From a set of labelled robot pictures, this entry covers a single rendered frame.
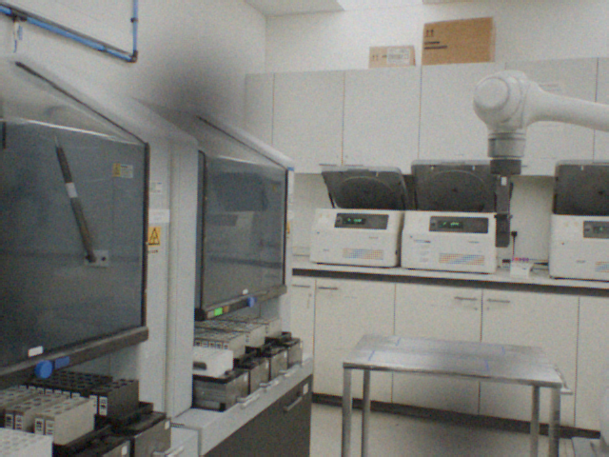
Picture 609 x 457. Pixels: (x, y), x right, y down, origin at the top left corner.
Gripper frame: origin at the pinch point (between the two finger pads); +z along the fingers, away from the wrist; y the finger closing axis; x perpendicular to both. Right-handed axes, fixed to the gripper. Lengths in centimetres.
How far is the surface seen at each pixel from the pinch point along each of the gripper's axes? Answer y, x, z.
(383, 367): 15, 32, 38
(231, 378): -13, 67, 39
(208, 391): -17, 71, 42
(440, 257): 220, 43, 21
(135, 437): -57, 66, 39
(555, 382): 19.8, -14.0, 38.2
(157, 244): -37, 75, 2
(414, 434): 193, 50, 120
